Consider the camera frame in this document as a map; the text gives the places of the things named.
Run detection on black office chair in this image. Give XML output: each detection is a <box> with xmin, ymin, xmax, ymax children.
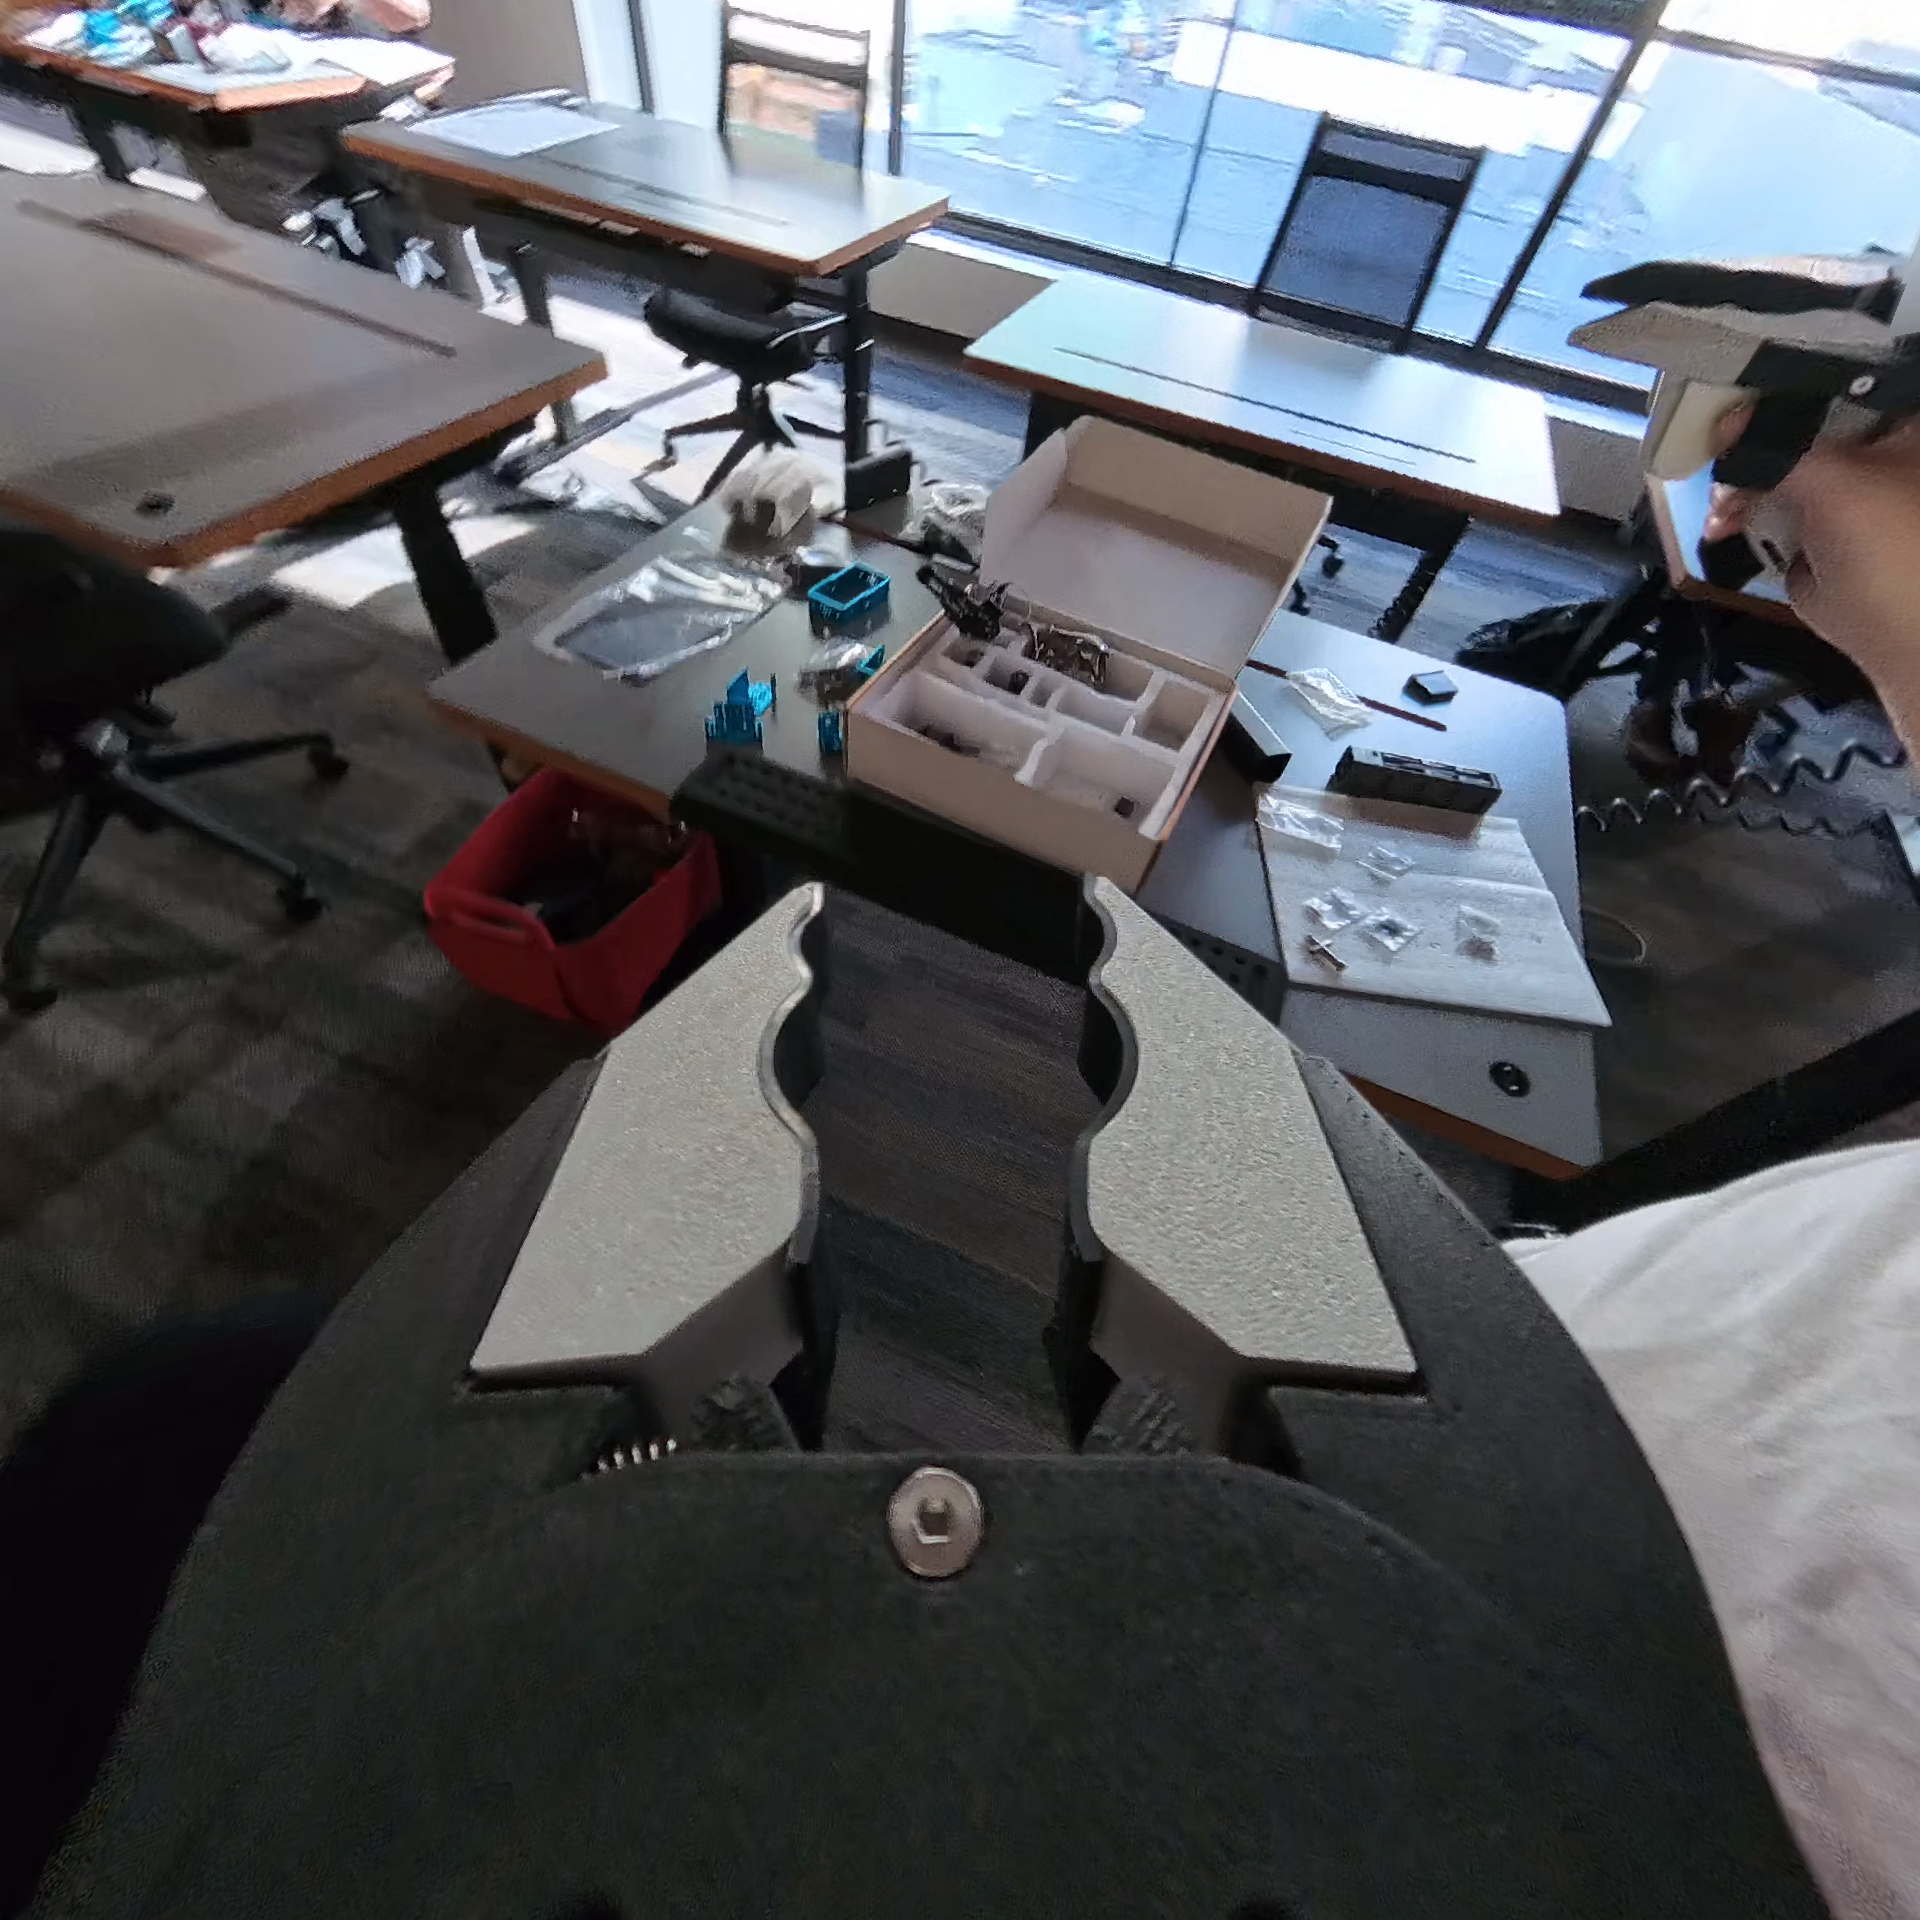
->
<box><xmin>0</xmin><ymin>521</ymin><xmax>352</xmax><ymax>1016</ymax></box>

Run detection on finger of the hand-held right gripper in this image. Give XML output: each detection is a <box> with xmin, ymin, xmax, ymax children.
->
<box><xmin>1583</xmin><ymin>255</ymin><xmax>1897</xmax><ymax>322</ymax></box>
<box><xmin>1569</xmin><ymin>298</ymin><xmax>1801</xmax><ymax>482</ymax></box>

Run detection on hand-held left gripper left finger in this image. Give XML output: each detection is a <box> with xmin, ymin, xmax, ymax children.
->
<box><xmin>469</xmin><ymin>881</ymin><xmax>831</xmax><ymax>1452</ymax></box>

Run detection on red storage bin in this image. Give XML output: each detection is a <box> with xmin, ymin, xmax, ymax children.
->
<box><xmin>423</xmin><ymin>766</ymin><xmax>724</xmax><ymax>1039</ymax></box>

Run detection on open orange kit box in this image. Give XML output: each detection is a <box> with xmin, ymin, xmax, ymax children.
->
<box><xmin>844</xmin><ymin>415</ymin><xmax>1335</xmax><ymax>890</ymax></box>

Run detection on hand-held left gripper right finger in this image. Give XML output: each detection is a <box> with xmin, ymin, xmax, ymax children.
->
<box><xmin>1055</xmin><ymin>873</ymin><xmax>1421</xmax><ymax>1452</ymax></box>

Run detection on black servo parts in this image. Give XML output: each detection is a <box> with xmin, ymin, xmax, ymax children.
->
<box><xmin>919</xmin><ymin>557</ymin><xmax>1121</xmax><ymax>682</ymax></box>

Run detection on black mesh chair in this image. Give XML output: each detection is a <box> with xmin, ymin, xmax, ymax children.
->
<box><xmin>716</xmin><ymin>0</ymin><xmax>876</xmax><ymax>167</ymax></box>
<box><xmin>1248</xmin><ymin>112</ymin><xmax>1491</xmax><ymax>356</ymax></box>

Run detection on coiled black cable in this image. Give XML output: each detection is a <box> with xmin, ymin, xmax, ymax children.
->
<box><xmin>1572</xmin><ymin>718</ymin><xmax>1920</xmax><ymax>834</ymax></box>

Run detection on wood-edged office desk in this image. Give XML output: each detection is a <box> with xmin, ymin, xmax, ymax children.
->
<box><xmin>0</xmin><ymin>168</ymin><xmax>611</xmax><ymax>664</ymax></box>
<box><xmin>0</xmin><ymin>6</ymin><xmax>457</xmax><ymax>185</ymax></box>
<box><xmin>961</xmin><ymin>269</ymin><xmax>1567</xmax><ymax>640</ymax></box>
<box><xmin>341</xmin><ymin>98</ymin><xmax>954</xmax><ymax>471</ymax></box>

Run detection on black saddle stool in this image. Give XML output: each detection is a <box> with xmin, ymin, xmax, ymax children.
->
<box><xmin>643</xmin><ymin>285</ymin><xmax>868</xmax><ymax>471</ymax></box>

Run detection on black servo strip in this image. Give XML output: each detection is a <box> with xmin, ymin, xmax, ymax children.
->
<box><xmin>1325</xmin><ymin>742</ymin><xmax>1504</xmax><ymax>815</ymax></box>

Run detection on pale sheet with small bags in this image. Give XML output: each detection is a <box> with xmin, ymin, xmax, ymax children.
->
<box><xmin>1256</xmin><ymin>806</ymin><xmax>1616</xmax><ymax>1033</ymax></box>

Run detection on person's right hand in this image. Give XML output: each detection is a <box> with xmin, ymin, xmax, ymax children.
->
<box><xmin>1703</xmin><ymin>431</ymin><xmax>1920</xmax><ymax>711</ymax></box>

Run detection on wide office window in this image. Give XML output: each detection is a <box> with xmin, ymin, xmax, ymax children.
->
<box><xmin>632</xmin><ymin>0</ymin><xmax>1920</xmax><ymax>400</ymax></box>

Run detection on clear bag with dark sheet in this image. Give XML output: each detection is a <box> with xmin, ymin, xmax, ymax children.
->
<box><xmin>532</xmin><ymin>543</ymin><xmax>793</xmax><ymax>687</ymax></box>

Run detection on white crumpled foam wrap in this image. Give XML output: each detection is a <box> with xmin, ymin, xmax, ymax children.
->
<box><xmin>724</xmin><ymin>453</ymin><xmax>824</xmax><ymax>537</ymax></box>

